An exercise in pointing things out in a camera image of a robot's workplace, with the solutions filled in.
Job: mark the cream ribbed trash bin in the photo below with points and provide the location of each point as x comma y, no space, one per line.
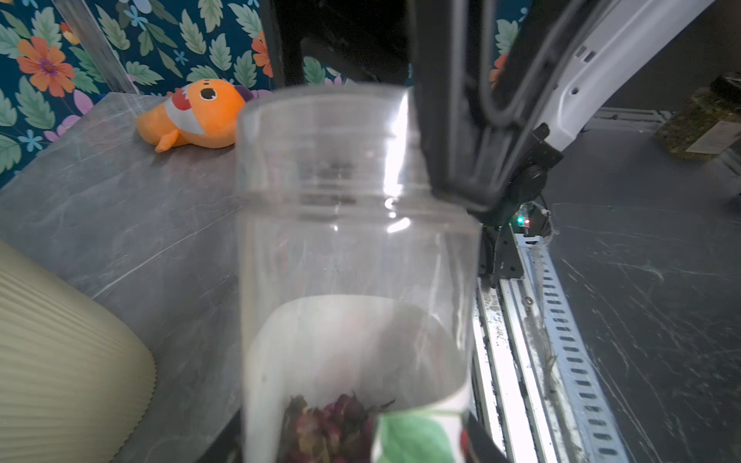
75,380

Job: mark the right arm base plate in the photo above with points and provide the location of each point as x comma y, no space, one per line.
499,256

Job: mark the orange plush toy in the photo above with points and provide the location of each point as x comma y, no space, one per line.
203,113

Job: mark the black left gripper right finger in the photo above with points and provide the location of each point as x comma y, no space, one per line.
477,445

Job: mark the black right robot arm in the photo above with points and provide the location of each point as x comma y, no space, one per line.
480,120

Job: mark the clear jar with white lid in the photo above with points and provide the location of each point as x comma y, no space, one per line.
356,284

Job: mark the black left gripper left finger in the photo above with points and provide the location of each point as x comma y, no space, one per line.
227,447

